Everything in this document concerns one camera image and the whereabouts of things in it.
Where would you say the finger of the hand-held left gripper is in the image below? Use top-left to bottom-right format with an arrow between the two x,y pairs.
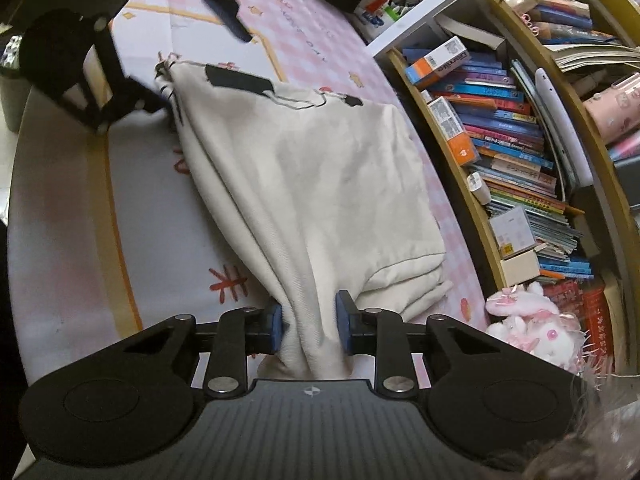
27,15 -> 173,133
135,0 -> 253,43

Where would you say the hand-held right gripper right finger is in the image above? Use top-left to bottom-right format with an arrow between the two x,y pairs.
336,290 -> 506,398

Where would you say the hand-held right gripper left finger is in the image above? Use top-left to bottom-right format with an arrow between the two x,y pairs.
122,304 -> 284,397

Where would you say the cream sweatshirt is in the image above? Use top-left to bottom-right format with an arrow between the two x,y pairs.
152,57 -> 456,381

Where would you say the wooden bookshelf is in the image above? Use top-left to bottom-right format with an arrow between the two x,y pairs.
370,0 -> 640,391

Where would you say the pink checked bed sheet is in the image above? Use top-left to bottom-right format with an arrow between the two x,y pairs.
7,0 -> 496,396

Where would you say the cream cardboard box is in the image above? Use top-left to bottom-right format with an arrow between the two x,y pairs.
499,247 -> 542,286

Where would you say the pink and white plush toy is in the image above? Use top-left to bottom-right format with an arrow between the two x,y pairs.
484,280 -> 588,376

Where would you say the white square box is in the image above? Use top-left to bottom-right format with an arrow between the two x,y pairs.
487,205 -> 536,261

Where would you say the small white bottle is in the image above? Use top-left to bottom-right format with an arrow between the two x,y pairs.
466,171 -> 493,206

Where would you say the white shelf board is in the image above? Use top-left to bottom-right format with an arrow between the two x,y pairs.
367,0 -> 506,58

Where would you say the orange and white box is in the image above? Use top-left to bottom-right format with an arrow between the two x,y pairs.
425,95 -> 478,167
404,35 -> 473,88

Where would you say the thick grey book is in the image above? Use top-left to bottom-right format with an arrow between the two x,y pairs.
435,12 -> 508,53

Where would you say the red book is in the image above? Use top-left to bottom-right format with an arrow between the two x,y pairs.
545,275 -> 626,361

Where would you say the row of colourful books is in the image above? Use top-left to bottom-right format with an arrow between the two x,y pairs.
402,47 -> 596,281

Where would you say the grey fuzzy fabric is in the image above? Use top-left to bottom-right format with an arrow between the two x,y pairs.
480,360 -> 640,480

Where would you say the white tablet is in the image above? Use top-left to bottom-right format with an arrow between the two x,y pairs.
534,67 -> 595,190

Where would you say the blue notebook stack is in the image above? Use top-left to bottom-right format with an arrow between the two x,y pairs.
530,0 -> 621,46

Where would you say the pink pencil case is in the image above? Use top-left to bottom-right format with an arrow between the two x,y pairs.
582,72 -> 640,142

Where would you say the stack of paper magazines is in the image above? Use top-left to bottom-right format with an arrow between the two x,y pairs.
545,42 -> 640,75

